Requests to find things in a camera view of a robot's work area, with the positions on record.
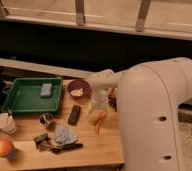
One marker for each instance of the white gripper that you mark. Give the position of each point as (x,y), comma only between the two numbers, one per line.
(99,100)

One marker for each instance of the black handled utensil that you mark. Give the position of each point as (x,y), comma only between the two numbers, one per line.
(66,147)

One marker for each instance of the orange peach fruit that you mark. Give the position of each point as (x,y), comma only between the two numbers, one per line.
(6,148)

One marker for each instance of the green plastic tray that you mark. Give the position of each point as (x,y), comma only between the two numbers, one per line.
(25,97)

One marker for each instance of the purple bowl with food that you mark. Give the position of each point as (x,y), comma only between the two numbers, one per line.
(79,88)

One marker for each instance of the small black box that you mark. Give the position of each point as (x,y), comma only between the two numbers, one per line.
(39,139)

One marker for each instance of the white paper cup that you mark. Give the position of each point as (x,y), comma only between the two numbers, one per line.
(7,123)

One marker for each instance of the wooden folding table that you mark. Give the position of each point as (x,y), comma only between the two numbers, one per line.
(104,149)

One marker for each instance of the black rectangular remote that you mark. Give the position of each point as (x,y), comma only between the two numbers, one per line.
(74,115)

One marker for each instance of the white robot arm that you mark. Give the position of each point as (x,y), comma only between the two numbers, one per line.
(148,97)

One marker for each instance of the crumpled grey blue cloth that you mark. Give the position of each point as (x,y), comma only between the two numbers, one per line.
(64,135)

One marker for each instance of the small dark tin can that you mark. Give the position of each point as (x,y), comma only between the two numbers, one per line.
(46,119)

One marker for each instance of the orange red pepper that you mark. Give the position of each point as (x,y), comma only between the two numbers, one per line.
(98,122)

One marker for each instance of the grey blue sponge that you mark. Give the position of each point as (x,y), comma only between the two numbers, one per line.
(46,90)

